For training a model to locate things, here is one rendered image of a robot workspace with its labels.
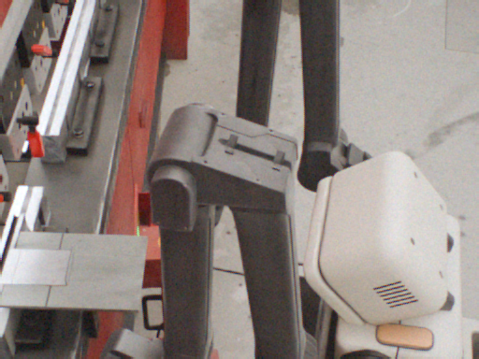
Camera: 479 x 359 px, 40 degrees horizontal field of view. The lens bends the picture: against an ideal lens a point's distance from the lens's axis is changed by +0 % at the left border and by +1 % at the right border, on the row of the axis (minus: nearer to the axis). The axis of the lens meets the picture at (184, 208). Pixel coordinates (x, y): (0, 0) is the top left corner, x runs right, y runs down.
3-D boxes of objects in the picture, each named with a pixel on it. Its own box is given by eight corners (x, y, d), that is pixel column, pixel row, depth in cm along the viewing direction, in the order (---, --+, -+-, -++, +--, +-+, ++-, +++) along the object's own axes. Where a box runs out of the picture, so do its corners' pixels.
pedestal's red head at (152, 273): (201, 286, 165) (202, 241, 152) (138, 289, 165) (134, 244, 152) (196, 227, 179) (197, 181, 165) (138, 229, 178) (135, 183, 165)
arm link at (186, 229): (201, 183, 56) (228, 107, 63) (138, 172, 57) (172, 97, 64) (198, 409, 87) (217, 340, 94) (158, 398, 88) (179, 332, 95)
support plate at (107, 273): (138, 312, 121) (138, 309, 120) (-1, 308, 122) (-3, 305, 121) (148, 238, 133) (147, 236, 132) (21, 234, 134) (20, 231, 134)
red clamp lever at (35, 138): (45, 159, 126) (36, 121, 119) (24, 159, 126) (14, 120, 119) (47, 153, 127) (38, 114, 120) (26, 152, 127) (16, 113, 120)
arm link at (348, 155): (368, 178, 110) (370, 157, 113) (325, 143, 107) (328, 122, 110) (327, 202, 116) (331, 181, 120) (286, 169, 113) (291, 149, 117)
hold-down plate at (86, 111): (87, 156, 167) (86, 147, 165) (66, 155, 167) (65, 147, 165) (103, 85, 187) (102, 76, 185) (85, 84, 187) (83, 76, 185)
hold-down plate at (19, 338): (43, 350, 129) (40, 342, 127) (16, 349, 129) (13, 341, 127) (69, 235, 149) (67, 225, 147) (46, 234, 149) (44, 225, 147)
